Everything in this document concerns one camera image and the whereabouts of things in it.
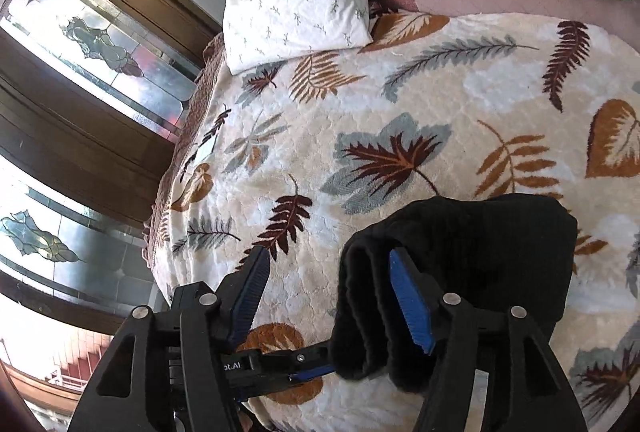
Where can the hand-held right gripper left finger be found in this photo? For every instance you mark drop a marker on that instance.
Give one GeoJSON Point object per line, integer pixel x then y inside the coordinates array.
{"type": "Point", "coordinates": [250, 297]}

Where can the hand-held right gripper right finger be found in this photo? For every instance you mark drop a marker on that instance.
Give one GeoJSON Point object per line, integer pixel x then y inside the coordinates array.
{"type": "Point", "coordinates": [412, 307]}

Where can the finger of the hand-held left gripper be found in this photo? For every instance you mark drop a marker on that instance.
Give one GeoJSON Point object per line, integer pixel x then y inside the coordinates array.
{"type": "Point", "coordinates": [315, 373]}
{"type": "Point", "coordinates": [317, 353]}

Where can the black pants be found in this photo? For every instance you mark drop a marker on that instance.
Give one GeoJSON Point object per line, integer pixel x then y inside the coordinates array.
{"type": "Point", "coordinates": [475, 252]}

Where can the stained glass panel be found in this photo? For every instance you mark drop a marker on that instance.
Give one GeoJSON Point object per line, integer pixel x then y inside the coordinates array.
{"type": "Point", "coordinates": [105, 46]}
{"type": "Point", "coordinates": [60, 237]}

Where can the cream leaf-print fleece blanket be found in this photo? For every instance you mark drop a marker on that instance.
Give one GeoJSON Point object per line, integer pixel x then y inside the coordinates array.
{"type": "Point", "coordinates": [350, 111]}

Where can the white patterned pillow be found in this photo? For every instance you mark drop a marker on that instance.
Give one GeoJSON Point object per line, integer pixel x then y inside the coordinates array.
{"type": "Point", "coordinates": [295, 11]}

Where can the dark wooden door frame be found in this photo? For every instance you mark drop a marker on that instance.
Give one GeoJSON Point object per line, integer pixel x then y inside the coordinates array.
{"type": "Point", "coordinates": [75, 126]}

